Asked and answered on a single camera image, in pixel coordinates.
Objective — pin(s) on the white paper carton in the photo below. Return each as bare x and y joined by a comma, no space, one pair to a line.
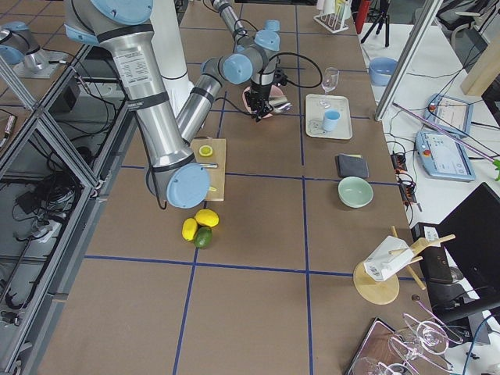
390,256

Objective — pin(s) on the mint green bowl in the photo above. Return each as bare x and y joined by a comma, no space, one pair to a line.
355,192

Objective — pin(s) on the pink bowl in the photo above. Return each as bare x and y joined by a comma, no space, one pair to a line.
274,92

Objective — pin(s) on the blue teach pendant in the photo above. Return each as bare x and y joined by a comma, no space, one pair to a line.
452,114
442,157

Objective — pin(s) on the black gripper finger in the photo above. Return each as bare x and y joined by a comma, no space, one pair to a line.
257,115
268,109

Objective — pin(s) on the red cylinder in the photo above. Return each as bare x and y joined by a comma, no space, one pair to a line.
361,15

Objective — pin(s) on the blue bowl on desk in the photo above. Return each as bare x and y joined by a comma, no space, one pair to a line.
381,70

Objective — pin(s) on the wooden cutting board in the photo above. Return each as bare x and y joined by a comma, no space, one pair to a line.
217,176

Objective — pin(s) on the grey folded cloth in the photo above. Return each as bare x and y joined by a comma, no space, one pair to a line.
351,166

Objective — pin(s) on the steel muddler black tip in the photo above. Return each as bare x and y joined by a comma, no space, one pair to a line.
210,165

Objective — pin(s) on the blue plastic cup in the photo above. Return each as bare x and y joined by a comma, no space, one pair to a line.
330,120

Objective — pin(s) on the upper yellow lemon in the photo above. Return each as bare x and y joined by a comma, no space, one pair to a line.
207,218

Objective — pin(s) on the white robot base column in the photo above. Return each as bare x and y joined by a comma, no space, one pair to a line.
169,53

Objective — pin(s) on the hanging wine glass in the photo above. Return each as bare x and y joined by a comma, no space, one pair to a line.
433,335

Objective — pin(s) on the far blue teach pendant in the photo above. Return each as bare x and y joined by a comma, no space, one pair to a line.
452,114

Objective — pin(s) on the black tripod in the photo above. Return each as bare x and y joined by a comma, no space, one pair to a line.
383,20

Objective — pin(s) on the near blue teach pendant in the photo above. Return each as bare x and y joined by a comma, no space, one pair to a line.
442,157

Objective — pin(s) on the white wire cup rack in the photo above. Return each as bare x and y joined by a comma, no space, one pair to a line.
333,14

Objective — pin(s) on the metal ice scoop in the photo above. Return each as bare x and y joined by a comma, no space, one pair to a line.
279,105

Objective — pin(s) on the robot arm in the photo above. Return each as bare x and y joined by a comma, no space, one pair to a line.
143,39
250,35

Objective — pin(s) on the round wooden stand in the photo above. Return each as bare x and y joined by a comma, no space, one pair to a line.
385,292

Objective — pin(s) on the aluminium frame post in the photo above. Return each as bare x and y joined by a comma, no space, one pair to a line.
429,11

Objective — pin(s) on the yellow lemon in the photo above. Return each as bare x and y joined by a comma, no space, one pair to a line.
207,218
189,229

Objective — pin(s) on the clear wine glass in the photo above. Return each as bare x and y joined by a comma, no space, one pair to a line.
329,83

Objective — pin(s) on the half lemon slice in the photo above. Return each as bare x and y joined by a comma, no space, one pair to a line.
205,151

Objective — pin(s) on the front yellow lemon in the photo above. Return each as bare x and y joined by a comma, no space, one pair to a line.
189,229

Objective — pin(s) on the cream bear tray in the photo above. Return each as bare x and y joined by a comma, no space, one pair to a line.
314,117

